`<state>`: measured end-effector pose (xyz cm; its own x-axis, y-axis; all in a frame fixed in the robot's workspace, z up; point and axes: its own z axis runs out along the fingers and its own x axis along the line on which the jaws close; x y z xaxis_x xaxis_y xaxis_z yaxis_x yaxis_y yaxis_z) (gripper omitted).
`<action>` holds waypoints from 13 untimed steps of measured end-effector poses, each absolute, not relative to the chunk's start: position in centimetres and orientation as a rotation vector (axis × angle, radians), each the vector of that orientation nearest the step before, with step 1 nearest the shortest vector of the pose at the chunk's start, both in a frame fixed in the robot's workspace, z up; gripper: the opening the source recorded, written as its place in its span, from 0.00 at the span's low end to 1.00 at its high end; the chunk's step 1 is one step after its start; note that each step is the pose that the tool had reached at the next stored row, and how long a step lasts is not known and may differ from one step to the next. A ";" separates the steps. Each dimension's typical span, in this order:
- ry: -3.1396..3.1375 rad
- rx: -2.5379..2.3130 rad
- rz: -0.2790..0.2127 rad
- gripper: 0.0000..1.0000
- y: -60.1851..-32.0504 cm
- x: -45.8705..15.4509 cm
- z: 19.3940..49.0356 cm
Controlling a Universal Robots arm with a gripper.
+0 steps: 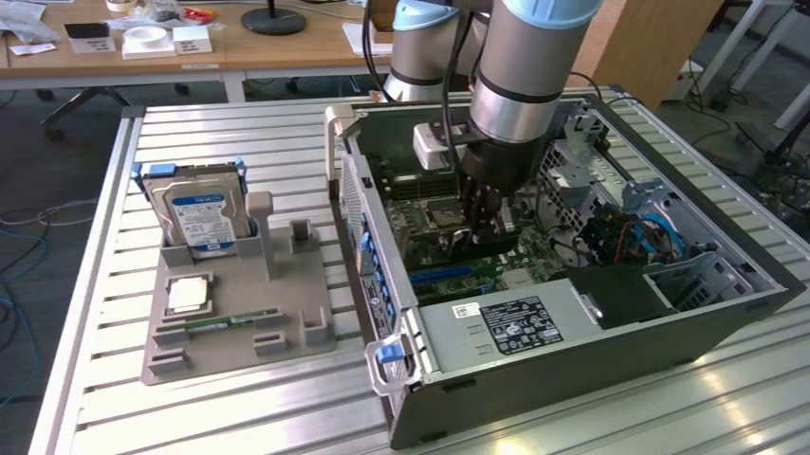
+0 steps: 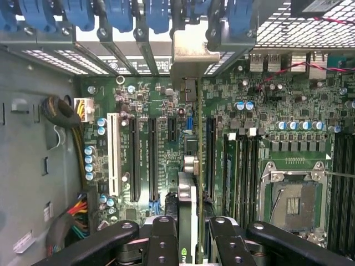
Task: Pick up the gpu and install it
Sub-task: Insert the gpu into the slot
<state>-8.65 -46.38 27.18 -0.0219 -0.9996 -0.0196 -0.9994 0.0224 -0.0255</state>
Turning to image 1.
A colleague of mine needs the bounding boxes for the silver perforated disk bay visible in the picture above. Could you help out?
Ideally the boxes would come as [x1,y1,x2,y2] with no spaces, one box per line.
[537,101,634,222]

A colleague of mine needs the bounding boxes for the grey power supply unit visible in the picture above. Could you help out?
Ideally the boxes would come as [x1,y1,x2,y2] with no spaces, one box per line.
[417,277,602,375]

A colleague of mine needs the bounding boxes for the white desk frame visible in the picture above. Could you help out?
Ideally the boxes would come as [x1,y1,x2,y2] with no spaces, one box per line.
[689,0,810,130]

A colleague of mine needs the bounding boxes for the black round lamp base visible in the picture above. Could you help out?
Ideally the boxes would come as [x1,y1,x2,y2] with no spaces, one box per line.
[239,0,309,37]

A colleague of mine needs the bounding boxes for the silver CPU chip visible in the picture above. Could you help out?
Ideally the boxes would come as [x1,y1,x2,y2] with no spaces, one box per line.
[165,277,214,314]

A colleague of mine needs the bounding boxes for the blue expansion slot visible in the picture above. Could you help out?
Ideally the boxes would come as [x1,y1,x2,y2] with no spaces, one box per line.
[406,264,475,286]

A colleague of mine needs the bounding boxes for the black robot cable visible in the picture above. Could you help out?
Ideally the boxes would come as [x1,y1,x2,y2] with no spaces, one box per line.
[361,0,474,168]

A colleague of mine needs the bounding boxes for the grey parts rack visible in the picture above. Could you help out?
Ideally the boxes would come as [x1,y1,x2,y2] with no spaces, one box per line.
[139,191,341,386]

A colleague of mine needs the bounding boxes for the black open PC case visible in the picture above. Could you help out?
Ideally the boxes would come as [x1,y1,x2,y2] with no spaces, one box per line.
[323,92,809,451]

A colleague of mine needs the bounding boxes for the hard disk blue caddy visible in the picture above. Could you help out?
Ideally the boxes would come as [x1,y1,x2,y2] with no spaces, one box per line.
[132,155,250,261]

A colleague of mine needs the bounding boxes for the silver disk bay bracket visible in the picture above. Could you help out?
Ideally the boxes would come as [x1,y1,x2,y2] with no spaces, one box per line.
[642,250,756,314]

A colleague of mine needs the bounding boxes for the clear bag dark parts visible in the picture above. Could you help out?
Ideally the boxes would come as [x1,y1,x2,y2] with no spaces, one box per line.
[135,0,185,25]

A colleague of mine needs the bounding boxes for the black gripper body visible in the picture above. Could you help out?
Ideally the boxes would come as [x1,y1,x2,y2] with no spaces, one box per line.
[458,135,550,193]

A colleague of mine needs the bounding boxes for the black green GPU card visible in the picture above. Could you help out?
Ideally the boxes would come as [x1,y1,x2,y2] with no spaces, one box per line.
[442,227,519,264]

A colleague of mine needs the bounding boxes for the clear plastic case handle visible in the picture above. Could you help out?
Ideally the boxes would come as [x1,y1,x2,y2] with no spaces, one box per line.
[365,331,425,397]

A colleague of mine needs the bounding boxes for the wooden desk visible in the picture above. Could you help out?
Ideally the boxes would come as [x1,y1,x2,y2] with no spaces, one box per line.
[0,0,573,91]

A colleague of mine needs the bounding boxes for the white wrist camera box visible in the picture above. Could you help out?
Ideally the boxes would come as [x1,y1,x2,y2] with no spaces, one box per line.
[410,121,474,171]

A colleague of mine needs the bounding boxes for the CPU socket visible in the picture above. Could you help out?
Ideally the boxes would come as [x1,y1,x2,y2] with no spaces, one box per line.
[422,197,467,231]

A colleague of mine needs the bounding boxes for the black power connector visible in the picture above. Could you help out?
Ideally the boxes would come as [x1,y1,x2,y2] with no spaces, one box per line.
[578,217,634,266]

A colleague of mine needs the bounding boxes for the white paper stack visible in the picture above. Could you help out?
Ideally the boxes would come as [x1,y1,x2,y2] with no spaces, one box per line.
[341,21,395,59]

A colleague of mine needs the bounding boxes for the black chair base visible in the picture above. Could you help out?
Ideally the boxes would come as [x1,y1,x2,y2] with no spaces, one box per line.
[38,82,191,141]

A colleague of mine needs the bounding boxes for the black white small box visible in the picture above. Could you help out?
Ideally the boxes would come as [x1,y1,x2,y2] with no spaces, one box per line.
[62,22,119,54]

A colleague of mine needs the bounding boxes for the silver chipset heatsink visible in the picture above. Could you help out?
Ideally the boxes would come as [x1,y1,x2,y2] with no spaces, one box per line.
[499,269,541,291]

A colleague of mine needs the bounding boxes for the white labelled box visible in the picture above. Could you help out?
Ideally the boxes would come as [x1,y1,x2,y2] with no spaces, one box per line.
[171,25,213,56]

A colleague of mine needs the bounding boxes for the green motherboard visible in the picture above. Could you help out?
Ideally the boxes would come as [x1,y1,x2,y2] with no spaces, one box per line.
[373,160,572,304]

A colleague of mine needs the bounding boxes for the blue data wire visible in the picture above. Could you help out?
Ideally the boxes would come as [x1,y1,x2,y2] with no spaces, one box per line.
[636,213,690,262]

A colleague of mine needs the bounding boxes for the white floor box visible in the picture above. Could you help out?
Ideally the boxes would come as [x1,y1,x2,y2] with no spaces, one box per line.
[670,59,705,103]

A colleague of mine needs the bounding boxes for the crumpled plastic bag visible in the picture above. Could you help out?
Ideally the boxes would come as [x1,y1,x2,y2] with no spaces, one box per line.
[0,2,62,45]

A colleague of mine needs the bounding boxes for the flat white box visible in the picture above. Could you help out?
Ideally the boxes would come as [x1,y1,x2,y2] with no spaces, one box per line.
[120,37,179,61]

